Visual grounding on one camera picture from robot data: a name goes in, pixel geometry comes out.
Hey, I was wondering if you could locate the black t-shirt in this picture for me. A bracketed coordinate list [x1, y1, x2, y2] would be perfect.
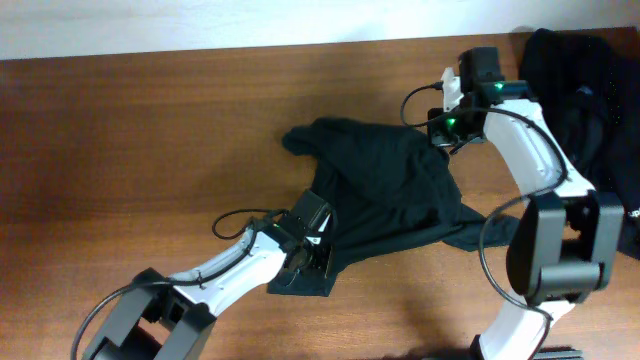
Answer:
[267, 117, 518, 296]

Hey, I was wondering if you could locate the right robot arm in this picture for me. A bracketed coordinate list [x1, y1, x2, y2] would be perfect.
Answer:
[426, 47, 624, 360]

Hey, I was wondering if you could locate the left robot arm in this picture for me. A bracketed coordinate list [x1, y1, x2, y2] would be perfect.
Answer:
[70, 190, 337, 360]

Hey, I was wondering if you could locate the pile of black clothes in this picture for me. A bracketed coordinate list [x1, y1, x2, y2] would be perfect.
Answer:
[519, 29, 639, 259]

